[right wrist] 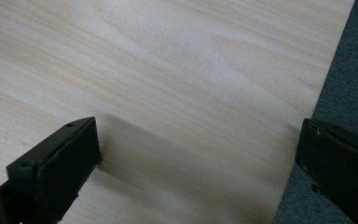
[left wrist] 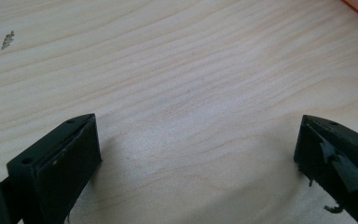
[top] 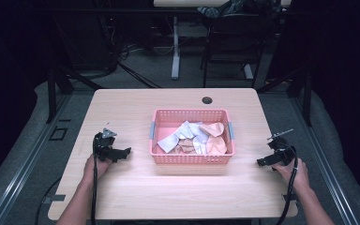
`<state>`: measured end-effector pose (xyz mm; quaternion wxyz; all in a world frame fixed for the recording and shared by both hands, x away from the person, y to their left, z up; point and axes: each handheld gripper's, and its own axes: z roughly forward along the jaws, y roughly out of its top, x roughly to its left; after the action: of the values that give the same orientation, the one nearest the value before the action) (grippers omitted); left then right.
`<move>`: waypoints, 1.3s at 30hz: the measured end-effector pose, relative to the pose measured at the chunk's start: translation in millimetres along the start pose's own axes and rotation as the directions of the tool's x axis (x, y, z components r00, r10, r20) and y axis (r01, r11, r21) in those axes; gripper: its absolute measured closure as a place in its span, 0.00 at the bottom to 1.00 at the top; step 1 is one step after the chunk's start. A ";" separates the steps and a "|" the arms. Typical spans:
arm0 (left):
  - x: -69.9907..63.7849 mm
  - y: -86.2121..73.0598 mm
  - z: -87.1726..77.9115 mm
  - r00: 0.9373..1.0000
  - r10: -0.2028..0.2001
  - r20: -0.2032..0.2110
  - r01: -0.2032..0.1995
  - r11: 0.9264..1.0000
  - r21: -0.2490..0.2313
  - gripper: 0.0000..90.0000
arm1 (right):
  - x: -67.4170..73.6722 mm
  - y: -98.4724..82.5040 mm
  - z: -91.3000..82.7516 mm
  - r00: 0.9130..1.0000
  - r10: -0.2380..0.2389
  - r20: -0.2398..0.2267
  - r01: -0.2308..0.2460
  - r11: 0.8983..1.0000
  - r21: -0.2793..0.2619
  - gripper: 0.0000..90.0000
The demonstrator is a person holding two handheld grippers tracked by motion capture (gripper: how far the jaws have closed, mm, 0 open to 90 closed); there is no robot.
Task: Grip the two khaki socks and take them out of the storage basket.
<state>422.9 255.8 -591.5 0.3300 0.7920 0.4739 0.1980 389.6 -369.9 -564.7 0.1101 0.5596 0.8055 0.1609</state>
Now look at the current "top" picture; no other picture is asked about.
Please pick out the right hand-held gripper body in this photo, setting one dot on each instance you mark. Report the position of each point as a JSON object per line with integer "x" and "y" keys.
{"x": 281, "y": 150}

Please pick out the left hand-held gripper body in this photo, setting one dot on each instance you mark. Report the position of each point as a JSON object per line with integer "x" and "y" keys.
{"x": 103, "y": 144}

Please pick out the person's left hand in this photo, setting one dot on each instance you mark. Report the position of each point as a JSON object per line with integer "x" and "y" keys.
{"x": 95, "y": 168}

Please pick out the person's right hand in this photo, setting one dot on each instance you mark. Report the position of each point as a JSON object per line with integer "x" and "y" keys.
{"x": 296, "y": 176}

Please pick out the grey tape strip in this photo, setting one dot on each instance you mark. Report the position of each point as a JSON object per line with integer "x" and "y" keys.
{"x": 55, "y": 198}
{"x": 290, "y": 198}

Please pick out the light blue cloth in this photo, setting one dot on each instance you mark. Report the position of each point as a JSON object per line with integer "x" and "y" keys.
{"x": 172, "y": 142}

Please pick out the peach cloth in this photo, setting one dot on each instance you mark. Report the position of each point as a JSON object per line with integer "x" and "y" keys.
{"x": 216, "y": 146}
{"x": 214, "y": 128}

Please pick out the black metal stand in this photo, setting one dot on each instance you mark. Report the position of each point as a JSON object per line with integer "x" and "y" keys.
{"x": 306, "y": 93}
{"x": 52, "y": 93}

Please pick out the brown cloth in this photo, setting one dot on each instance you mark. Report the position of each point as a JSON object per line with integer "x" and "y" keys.
{"x": 186, "y": 146}

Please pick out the white cloth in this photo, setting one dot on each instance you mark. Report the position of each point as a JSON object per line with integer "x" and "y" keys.
{"x": 200, "y": 145}

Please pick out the pink plastic basket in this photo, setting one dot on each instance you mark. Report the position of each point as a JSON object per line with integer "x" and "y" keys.
{"x": 192, "y": 158}

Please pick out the white desk leg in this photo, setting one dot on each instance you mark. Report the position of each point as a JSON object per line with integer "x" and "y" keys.
{"x": 248, "y": 72}
{"x": 176, "y": 53}

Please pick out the black chair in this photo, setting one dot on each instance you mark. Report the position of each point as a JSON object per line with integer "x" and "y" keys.
{"x": 231, "y": 37}

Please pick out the clothes on chair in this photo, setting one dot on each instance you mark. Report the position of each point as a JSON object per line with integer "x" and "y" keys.
{"x": 214, "y": 9}

